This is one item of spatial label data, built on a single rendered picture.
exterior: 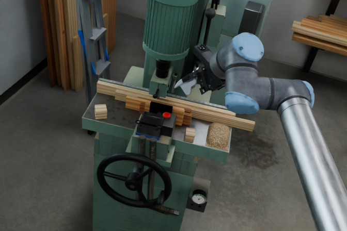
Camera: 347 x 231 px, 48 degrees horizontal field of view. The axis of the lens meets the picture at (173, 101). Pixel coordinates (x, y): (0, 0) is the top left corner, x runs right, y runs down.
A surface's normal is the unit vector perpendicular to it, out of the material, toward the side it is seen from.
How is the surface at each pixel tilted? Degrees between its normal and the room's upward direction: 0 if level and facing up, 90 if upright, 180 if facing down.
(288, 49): 90
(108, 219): 90
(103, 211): 90
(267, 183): 0
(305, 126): 18
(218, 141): 31
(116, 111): 0
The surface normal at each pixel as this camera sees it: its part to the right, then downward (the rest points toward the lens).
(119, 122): 0.14, -0.77
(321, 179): -0.41, -0.69
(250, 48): 0.39, -0.37
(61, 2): 0.93, 0.29
